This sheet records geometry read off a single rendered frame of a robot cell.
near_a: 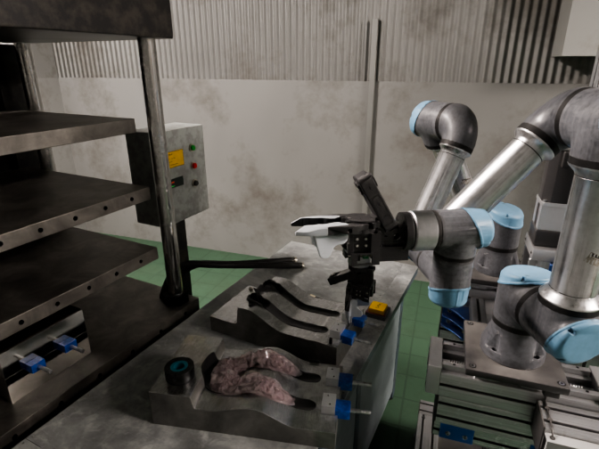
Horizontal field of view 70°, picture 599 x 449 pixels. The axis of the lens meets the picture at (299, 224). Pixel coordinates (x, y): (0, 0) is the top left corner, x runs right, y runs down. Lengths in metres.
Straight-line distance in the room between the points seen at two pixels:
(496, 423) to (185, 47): 3.54
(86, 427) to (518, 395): 1.13
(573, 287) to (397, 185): 2.62
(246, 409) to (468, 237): 0.71
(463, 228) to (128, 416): 1.03
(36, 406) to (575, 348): 1.41
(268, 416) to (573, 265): 0.78
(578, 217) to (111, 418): 1.25
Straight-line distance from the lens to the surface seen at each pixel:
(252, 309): 1.50
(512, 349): 1.18
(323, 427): 1.21
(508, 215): 1.57
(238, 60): 3.78
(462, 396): 1.27
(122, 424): 1.38
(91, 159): 4.87
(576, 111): 0.94
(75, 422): 1.43
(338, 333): 1.42
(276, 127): 3.67
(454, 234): 0.81
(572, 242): 0.97
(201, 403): 1.27
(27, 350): 1.55
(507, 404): 1.27
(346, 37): 3.48
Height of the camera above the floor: 1.73
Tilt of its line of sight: 21 degrees down
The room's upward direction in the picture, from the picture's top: straight up
